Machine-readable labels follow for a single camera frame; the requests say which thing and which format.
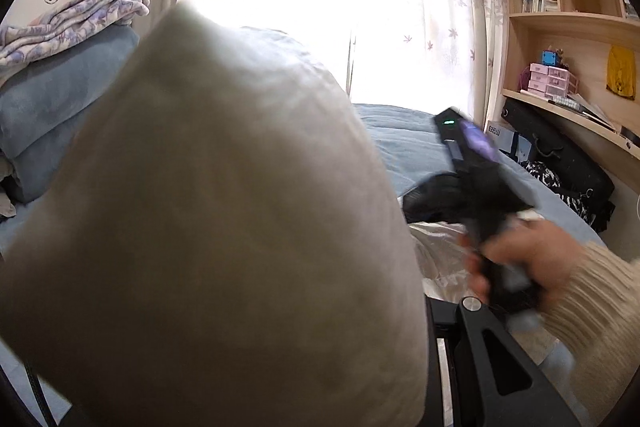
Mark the purple floral blanket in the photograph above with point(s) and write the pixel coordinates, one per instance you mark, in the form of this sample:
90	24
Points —
75	22

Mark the white cardboard box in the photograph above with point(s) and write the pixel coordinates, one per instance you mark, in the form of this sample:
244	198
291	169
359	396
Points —
502	139

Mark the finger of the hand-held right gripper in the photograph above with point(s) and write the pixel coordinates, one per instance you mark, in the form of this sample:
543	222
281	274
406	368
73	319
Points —
432	199

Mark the folded blue blanket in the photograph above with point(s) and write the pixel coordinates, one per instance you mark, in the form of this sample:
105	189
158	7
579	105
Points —
65	72

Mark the blue bed blanket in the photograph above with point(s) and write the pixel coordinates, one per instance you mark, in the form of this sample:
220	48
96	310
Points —
390	132

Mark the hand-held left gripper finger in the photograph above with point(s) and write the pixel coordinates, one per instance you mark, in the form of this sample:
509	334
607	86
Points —
480	357

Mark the person's right hand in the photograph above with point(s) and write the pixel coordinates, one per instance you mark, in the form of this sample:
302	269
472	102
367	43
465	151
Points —
540	252

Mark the grey cloth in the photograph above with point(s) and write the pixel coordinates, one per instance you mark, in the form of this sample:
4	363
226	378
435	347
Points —
6	202

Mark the blue toy box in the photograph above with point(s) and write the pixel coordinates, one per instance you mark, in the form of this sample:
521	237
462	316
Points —
551	58

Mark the white puffer jacket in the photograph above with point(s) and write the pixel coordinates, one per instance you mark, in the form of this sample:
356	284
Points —
225	207

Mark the black white patterned cloth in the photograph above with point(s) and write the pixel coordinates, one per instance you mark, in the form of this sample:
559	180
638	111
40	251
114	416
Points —
542	173

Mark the pink drawer organizer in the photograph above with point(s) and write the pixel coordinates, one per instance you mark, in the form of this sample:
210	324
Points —
550	82

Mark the wooden bookshelf desk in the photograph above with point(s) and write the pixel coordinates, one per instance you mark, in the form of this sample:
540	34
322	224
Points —
575	32

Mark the blue pillow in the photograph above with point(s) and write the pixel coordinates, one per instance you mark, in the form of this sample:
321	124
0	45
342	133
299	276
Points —
35	157

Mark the long black bag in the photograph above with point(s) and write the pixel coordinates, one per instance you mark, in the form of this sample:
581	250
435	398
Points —
560	147

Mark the paper stack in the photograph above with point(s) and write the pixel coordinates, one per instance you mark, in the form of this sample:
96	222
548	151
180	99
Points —
592	109

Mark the yellow cloth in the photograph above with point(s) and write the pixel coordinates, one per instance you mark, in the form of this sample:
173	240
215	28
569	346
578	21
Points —
621	74

